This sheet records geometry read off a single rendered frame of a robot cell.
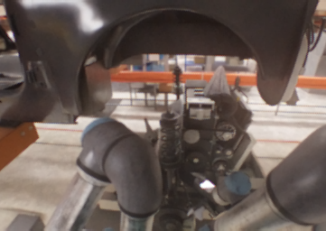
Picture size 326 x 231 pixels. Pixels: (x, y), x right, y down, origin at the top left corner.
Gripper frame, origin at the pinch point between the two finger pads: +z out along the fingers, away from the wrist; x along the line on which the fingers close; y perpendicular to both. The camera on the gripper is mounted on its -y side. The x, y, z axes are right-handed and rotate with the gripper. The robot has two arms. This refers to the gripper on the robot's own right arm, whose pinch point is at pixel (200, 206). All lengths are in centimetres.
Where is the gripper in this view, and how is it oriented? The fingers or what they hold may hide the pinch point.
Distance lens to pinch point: 96.5
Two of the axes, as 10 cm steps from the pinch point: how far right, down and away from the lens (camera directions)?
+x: 8.4, -3.0, 4.5
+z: -1.7, 6.4, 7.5
